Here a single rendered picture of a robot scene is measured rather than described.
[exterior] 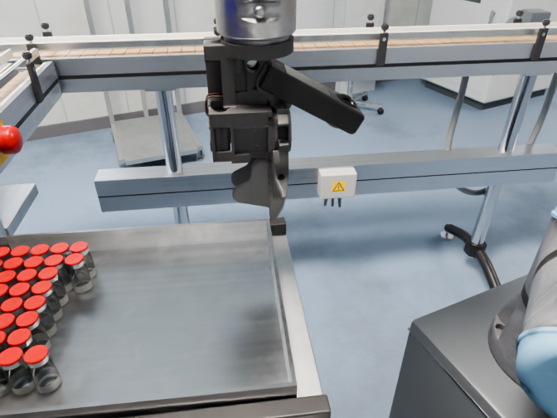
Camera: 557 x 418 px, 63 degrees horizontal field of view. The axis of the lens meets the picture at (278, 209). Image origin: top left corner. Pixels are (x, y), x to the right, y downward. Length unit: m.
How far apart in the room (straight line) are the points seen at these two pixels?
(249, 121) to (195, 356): 0.25
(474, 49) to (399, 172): 0.44
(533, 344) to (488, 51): 1.19
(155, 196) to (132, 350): 1.05
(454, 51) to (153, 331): 1.20
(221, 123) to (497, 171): 1.42
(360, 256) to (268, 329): 1.52
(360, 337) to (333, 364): 0.15
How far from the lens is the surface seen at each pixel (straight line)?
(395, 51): 1.40
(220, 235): 0.62
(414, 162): 1.60
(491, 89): 3.68
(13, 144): 0.73
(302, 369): 0.48
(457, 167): 1.68
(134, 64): 1.33
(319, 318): 1.73
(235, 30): 0.43
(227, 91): 0.46
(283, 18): 0.43
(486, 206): 1.88
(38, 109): 1.22
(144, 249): 0.64
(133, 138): 2.88
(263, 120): 0.45
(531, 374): 0.44
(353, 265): 1.96
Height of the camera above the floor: 1.27
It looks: 34 degrees down
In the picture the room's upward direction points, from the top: straight up
